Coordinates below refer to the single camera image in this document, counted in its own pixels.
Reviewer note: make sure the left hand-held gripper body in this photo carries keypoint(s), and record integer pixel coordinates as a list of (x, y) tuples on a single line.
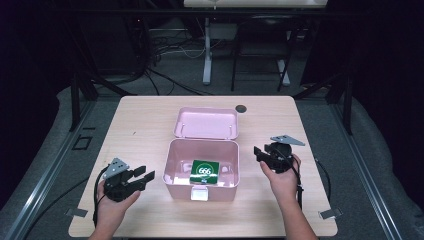
[(116, 186)]

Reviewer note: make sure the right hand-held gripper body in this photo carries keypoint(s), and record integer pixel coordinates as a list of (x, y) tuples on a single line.
[(280, 158)]

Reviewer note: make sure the pink storage box with lid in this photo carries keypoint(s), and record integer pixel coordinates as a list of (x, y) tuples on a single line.
[(203, 153)]

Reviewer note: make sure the green packet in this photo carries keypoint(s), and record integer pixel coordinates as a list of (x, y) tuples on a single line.
[(204, 171)]

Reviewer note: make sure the person's left hand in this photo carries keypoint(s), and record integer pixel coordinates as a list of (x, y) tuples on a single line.
[(110, 211)]

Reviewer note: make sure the person's right hand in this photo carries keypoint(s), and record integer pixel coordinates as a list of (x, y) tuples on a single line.
[(285, 186)]

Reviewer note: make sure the dark round table grommet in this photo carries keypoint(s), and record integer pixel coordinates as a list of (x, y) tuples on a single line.
[(240, 108)]

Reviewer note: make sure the white desk leg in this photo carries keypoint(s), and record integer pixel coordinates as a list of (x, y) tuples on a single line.
[(284, 71), (207, 50)]

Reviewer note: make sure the black chair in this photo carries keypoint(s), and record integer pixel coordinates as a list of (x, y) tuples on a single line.
[(263, 20)]

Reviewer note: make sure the grey metal table bracket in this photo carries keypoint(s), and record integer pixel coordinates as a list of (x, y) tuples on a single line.
[(330, 213), (76, 212)]

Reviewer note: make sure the aluminium floor rail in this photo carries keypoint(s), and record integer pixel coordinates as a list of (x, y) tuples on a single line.
[(363, 173), (50, 166)]

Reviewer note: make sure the black frame post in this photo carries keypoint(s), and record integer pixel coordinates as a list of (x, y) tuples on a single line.
[(74, 100)]

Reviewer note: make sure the black frame crossbar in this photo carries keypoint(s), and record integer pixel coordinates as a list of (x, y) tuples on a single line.
[(166, 12)]

